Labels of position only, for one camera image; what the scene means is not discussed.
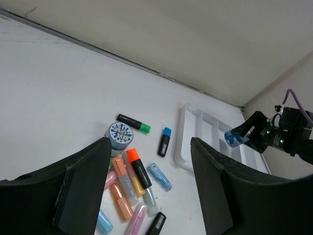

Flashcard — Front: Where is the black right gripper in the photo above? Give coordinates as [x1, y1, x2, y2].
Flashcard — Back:
[231, 111, 269, 153]

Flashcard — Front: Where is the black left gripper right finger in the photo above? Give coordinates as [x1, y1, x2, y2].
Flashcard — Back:
[190, 137, 313, 235]

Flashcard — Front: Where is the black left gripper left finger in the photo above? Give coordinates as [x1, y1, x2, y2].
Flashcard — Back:
[0, 138, 112, 235]

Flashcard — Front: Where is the orange cap black highlighter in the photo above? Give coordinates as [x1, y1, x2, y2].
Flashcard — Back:
[126, 148, 152, 189]

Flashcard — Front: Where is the green cap black highlighter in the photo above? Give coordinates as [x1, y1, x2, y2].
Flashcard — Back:
[117, 114, 151, 134]

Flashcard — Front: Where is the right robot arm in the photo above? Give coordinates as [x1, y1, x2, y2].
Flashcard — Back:
[224, 107, 313, 164]

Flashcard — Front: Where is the blue cap pastel highlighter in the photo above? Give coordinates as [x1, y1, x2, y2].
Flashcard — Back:
[97, 210, 113, 235]

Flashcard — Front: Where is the pink correction tape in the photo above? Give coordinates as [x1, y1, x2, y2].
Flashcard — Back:
[104, 170, 118, 191]

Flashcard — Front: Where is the white compartment organizer tray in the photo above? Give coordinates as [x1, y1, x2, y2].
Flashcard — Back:
[174, 103, 269, 174]

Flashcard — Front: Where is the green correction tape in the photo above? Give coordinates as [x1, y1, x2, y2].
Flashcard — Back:
[108, 159, 114, 172]

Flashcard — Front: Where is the orange correction tape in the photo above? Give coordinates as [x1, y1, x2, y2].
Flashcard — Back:
[109, 183, 134, 222]

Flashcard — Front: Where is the peach cap pastel highlighter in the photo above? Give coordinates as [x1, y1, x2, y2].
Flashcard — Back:
[112, 157, 138, 206]

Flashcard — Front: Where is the yellow pastel highlighter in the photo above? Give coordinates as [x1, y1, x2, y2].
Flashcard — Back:
[122, 152, 145, 196]

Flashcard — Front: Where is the purple cap pastel highlighter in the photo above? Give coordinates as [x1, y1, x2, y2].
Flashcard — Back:
[124, 202, 148, 235]

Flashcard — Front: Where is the green cap pastel highlighter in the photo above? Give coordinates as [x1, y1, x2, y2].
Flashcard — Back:
[143, 187, 159, 216]

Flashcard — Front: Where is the pink cap black highlighter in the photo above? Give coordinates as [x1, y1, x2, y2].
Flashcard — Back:
[145, 212, 167, 235]

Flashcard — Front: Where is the blue cap black highlighter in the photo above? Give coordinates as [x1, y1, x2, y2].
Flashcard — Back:
[157, 127, 172, 158]

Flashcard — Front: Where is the blue correction tape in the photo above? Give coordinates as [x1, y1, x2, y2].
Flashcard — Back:
[147, 163, 172, 191]

